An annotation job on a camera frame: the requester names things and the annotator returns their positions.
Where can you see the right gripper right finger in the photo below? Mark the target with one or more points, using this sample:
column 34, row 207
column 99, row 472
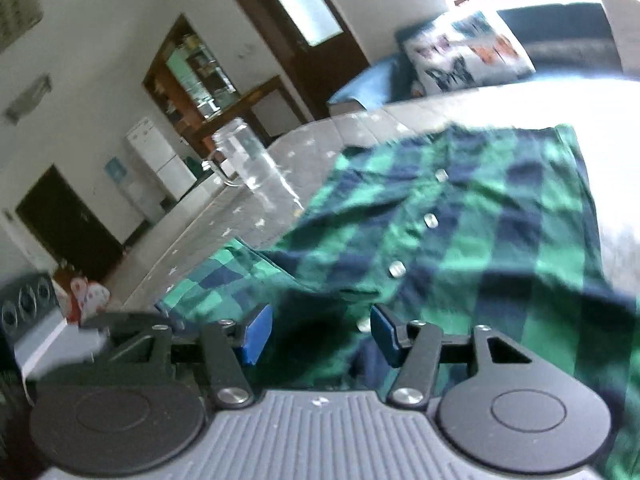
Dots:
column 414, row 349

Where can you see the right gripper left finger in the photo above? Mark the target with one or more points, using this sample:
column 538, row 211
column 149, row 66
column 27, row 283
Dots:
column 228, row 347

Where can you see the green plaid flannel shirt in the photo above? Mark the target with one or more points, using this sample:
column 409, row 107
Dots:
column 456, row 228

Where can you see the white refrigerator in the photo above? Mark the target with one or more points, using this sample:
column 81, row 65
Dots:
column 163, row 161

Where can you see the butterfly print pillow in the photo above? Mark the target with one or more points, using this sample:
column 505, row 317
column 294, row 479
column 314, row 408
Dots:
column 464, row 49

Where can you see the grey quilted star tablecloth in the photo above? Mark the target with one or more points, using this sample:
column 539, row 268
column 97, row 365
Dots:
column 604, row 113

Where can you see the wooden display shelf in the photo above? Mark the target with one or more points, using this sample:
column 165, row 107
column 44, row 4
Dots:
column 195, row 94

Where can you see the blue covered sofa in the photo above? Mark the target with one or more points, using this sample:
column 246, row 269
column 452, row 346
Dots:
column 572, row 39

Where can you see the dark wooden door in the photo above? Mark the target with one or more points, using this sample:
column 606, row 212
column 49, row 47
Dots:
column 312, row 43

